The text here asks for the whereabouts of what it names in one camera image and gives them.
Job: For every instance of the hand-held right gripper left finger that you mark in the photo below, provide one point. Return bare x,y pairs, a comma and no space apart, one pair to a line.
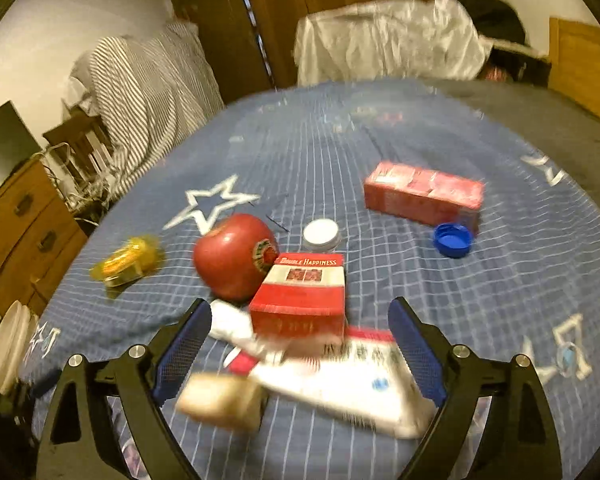
182,350

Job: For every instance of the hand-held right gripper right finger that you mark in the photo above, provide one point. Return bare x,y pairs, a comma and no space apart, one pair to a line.
420,350

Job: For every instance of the white medicine box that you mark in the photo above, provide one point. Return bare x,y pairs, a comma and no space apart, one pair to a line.
350,385

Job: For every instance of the red cigarette box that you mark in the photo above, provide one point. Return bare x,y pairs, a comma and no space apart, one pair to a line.
300,295

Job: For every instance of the crumpled white tissue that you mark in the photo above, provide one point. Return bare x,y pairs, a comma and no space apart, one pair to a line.
232,325

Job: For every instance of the blue plaid bedsheet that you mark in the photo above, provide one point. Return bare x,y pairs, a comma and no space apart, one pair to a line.
480,285

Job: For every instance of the red apple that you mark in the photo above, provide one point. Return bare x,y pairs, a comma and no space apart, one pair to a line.
230,257

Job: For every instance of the yellow plastic wrapper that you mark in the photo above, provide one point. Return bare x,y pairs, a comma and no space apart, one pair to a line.
127,260

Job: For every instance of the blue bottle cap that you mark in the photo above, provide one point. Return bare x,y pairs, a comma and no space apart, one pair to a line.
452,240

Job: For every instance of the white round lid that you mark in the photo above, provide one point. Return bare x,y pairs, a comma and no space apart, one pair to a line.
321,234

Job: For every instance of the long red carton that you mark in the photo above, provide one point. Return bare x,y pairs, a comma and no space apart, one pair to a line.
422,195

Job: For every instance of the black hairpin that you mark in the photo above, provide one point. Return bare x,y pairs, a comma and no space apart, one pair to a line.
277,224

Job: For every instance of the wooden dresser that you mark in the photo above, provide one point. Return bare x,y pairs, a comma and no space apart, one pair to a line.
20,240

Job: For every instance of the wooden chair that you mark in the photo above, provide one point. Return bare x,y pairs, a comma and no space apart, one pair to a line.
82,140

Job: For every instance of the striped grey cloth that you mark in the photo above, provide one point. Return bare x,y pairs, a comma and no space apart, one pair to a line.
150,90

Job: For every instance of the grey blanket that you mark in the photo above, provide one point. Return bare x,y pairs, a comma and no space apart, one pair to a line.
555,125

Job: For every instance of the black television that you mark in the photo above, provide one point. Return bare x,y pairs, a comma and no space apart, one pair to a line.
2,150

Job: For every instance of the shiny white cloth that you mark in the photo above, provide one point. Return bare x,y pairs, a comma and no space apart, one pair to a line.
380,40

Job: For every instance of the wooden headboard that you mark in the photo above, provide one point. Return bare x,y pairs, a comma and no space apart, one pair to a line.
590,70

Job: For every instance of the dark wooden door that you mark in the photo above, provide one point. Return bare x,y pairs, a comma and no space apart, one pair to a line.
215,15

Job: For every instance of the black cloth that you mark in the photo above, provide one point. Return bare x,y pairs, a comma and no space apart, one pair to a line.
495,15

